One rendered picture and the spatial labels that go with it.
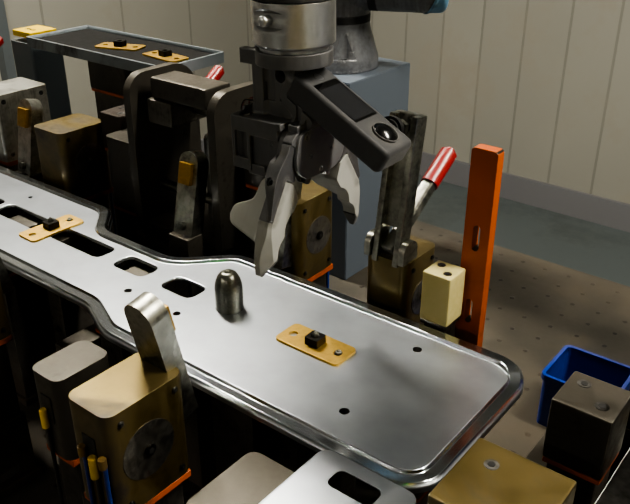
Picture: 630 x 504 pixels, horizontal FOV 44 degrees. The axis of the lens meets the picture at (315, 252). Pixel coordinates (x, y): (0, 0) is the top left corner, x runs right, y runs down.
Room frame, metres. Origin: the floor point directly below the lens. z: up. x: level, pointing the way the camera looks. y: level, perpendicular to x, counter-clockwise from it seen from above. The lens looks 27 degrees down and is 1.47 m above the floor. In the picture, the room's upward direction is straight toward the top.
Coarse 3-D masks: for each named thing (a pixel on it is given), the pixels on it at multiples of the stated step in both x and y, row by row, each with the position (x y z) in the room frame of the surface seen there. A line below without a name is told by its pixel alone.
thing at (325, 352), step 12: (300, 324) 0.73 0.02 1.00; (276, 336) 0.71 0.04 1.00; (288, 336) 0.71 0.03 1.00; (300, 336) 0.71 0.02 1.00; (324, 336) 0.70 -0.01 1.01; (300, 348) 0.69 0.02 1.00; (312, 348) 0.69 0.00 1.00; (324, 348) 0.69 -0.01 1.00; (336, 348) 0.69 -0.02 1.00; (348, 348) 0.69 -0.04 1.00; (324, 360) 0.67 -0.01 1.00; (336, 360) 0.67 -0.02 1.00
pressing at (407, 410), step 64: (0, 192) 1.12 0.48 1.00; (64, 192) 1.11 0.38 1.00; (0, 256) 0.91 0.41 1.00; (64, 256) 0.90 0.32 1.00; (128, 256) 0.90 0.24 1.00; (192, 320) 0.75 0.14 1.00; (256, 320) 0.75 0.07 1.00; (320, 320) 0.75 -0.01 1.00; (384, 320) 0.75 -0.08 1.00; (192, 384) 0.64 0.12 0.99; (256, 384) 0.63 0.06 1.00; (320, 384) 0.63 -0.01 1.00; (384, 384) 0.63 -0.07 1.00; (448, 384) 0.63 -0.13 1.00; (512, 384) 0.63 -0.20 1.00; (320, 448) 0.54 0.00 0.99; (384, 448) 0.54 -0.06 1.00; (448, 448) 0.54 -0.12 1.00
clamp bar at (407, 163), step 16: (400, 112) 0.83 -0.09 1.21; (400, 128) 0.79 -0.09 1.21; (416, 128) 0.81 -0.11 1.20; (416, 144) 0.81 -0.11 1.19; (400, 160) 0.82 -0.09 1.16; (416, 160) 0.81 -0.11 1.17; (384, 176) 0.82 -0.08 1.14; (400, 176) 0.82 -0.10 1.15; (416, 176) 0.81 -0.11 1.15; (384, 192) 0.81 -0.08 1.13; (400, 192) 0.81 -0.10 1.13; (416, 192) 0.81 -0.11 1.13; (384, 208) 0.81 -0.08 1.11; (400, 208) 0.80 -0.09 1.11; (384, 224) 0.82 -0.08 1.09; (400, 224) 0.79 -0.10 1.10; (400, 240) 0.79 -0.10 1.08
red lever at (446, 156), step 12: (444, 156) 0.89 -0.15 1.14; (456, 156) 0.90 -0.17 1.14; (432, 168) 0.88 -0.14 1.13; (444, 168) 0.88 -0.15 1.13; (432, 180) 0.86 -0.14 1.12; (420, 192) 0.86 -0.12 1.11; (432, 192) 0.86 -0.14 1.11; (420, 204) 0.84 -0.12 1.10; (396, 228) 0.82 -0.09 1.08; (384, 240) 0.81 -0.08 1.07
